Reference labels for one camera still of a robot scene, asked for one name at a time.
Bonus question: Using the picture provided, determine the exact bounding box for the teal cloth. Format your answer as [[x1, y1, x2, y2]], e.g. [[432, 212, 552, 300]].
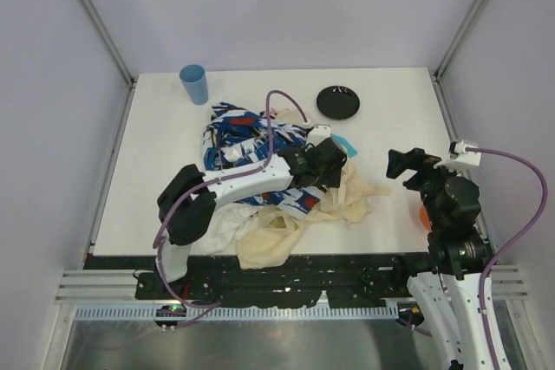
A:
[[332, 134, 357, 159]]

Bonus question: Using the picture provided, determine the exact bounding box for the cream cloth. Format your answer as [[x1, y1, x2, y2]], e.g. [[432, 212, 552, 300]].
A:
[[236, 113, 389, 269]]

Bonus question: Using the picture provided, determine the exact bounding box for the blue white red patterned cloth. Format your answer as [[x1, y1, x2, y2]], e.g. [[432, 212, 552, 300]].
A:
[[202, 102, 326, 219]]

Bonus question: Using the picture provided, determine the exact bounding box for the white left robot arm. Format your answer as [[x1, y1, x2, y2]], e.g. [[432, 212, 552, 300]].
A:
[[153, 137, 348, 282]]

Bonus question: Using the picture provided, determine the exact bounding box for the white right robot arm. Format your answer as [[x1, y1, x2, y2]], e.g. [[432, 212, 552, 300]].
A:
[[386, 140, 511, 369]]

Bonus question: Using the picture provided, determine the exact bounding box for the orange plastic cup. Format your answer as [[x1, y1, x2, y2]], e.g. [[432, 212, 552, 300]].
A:
[[419, 205, 431, 231]]

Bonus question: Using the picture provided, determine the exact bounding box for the black round plate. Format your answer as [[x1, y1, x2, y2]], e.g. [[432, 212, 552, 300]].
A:
[[317, 85, 361, 120]]

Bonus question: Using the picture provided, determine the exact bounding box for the blue plastic cup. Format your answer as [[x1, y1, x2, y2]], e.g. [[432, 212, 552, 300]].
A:
[[179, 64, 208, 106]]

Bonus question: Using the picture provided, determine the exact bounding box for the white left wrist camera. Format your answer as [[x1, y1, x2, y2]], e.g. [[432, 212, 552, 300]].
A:
[[306, 124, 331, 146]]

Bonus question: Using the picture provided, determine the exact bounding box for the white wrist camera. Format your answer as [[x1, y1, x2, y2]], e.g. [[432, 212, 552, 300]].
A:
[[434, 140, 481, 171], [306, 124, 331, 146]]

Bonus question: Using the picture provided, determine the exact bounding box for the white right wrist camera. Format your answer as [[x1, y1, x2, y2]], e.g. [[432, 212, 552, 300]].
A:
[[434, 140, 481, 171]]

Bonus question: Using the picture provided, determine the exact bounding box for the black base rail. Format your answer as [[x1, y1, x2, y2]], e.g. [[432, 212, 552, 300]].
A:
[[84, 252, 449, 308]]

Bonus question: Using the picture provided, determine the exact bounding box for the white slotted cable duct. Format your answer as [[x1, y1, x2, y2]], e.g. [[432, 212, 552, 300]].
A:
[[74, 302, 398, 322]]

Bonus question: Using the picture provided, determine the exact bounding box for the right aluminium frame post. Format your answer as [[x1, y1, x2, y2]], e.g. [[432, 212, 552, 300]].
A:
[[433, 0, 517, 83]]

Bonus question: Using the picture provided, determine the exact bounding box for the aluminium frame post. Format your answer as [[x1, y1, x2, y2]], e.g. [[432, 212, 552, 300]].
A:
[[51, 0, 138, 88], [433, 0, 517, 83]]

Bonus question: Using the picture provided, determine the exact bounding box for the left aluminium frame post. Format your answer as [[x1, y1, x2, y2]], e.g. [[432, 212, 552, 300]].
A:
[[51, 0, 138, 88]]

